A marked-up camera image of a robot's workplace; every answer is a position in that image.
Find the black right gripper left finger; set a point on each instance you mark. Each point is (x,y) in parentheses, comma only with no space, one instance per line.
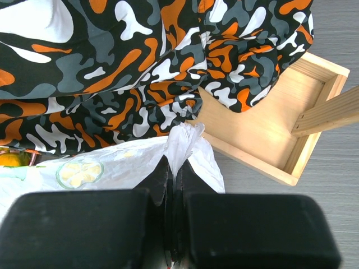
(88,229)

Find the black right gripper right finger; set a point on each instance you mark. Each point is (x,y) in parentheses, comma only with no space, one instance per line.
(231,230)

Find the white plastic bag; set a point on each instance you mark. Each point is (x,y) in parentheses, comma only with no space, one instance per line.
(121,166)

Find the orange pineapple with green crown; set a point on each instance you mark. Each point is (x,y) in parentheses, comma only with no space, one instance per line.
(17,158)

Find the wooden clothes rack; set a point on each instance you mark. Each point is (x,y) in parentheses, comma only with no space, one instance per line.
(277,136)

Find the orange grey camouflage garment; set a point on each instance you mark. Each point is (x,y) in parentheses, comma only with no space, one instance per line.
(81,75)

